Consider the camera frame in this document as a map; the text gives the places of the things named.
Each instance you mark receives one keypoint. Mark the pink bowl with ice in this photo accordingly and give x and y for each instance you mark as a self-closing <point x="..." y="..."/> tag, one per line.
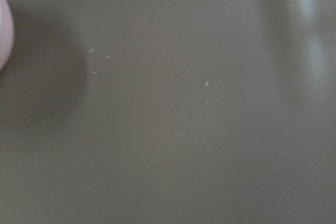
<point x="7" y="32"/>

